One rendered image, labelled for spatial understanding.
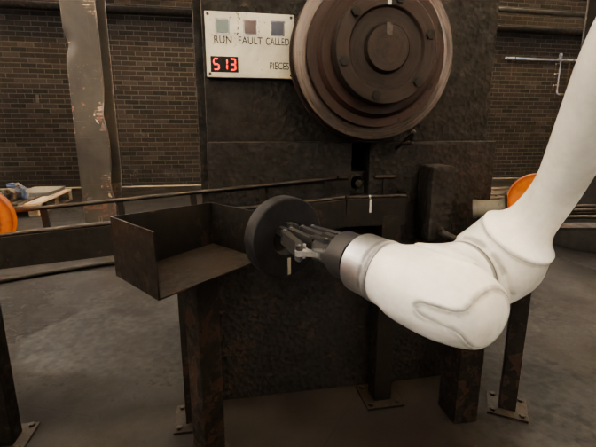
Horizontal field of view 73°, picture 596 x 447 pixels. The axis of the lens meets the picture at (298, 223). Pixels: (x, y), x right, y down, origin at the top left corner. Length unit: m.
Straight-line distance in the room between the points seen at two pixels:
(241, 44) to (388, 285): 0.96
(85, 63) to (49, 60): 3.92
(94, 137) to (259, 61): 2.68
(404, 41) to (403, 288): 0.81
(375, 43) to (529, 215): 0.70
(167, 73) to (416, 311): 7.03
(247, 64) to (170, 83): 6.06
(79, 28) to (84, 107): 0.60
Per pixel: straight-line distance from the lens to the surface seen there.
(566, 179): 0.53
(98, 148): 3.83
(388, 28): 1.17
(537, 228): 0.59
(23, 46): 7.93
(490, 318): 0.48
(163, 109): 7.32
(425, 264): 0.49
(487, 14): 1.61
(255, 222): 0.72
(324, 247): 0.63
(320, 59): 1.17
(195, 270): 0.95
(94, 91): 3.84
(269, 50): 1.32
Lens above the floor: 0.90
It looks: 13 degrees down
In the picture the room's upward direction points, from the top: straight up
